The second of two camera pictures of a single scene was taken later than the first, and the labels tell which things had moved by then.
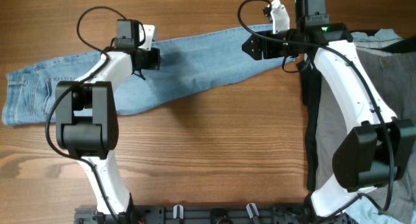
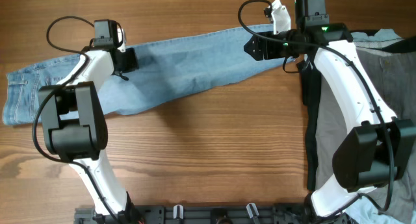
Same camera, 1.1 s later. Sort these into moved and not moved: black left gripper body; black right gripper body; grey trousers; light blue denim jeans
Moved: black left gripper body
Not moved: light blue denim jeans; black right gripper body; grey trousers
